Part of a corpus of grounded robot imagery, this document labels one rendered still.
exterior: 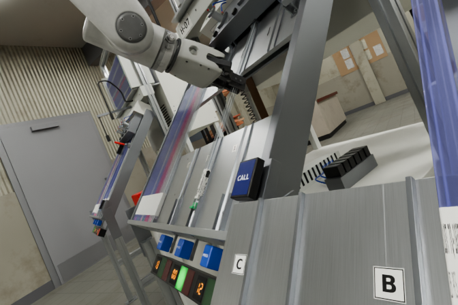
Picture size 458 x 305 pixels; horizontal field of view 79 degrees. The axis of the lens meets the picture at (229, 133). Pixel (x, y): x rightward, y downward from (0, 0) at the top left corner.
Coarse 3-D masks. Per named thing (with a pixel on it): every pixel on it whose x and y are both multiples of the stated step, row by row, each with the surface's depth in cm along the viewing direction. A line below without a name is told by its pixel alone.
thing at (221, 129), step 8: (256, 24) 71; (248, 40) 69; (248, 48) 68; (240, 64) 66; (240, 72) 65; (232, 88) 63; (232, 96) 62; (232, 104) 62; (224, 112) 60; (224, 120) 60; (224, 128) 59; (216, 136) 58; (216, 144) 57; (216, 152) 57; (208, 160) 56; (208, 168) 55; (192, 208) 52
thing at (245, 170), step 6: (246, 162) 35; (252, 162) 34; (240, 168) 36; (246, 168) 34; (252, 168) 33; (240, 174) 35; (246, 174) 34; (240, 180) 34; (246, 180) 33; (234, 186) 35; (240, 186) 34; (246, 186) 32; (234, 192) 34; (240, 192) 33; (246, 192) 32
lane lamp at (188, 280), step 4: (188, 268) 47; (188, 272) 47; (192, 272) 45; (188, 276) 46; (192, 276) 45; (184, 280) 47; (188, 280) 45; (192, 280) 44; (184, 284) 46; (188, 284) 45; (184, 288) 45; (188, 288) 44; (184, 292) 45; (188, 292) 44
